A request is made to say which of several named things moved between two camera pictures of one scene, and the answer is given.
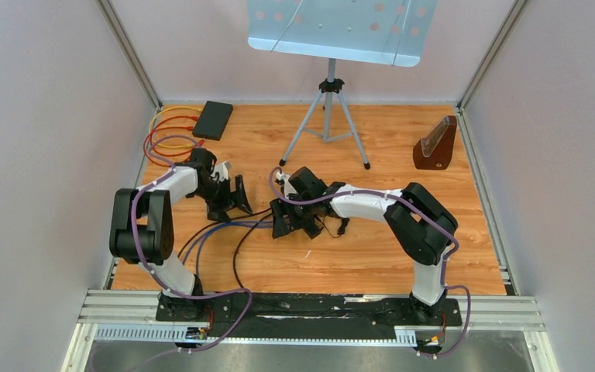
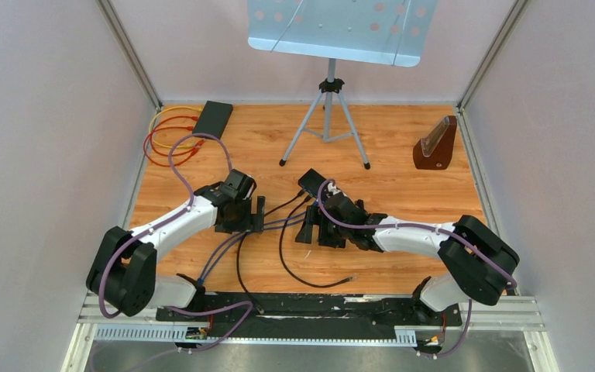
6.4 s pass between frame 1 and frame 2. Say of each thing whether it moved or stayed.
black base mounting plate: stayed
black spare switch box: stayed
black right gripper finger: moved
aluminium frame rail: stayed
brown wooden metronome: stayed
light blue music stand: stayed
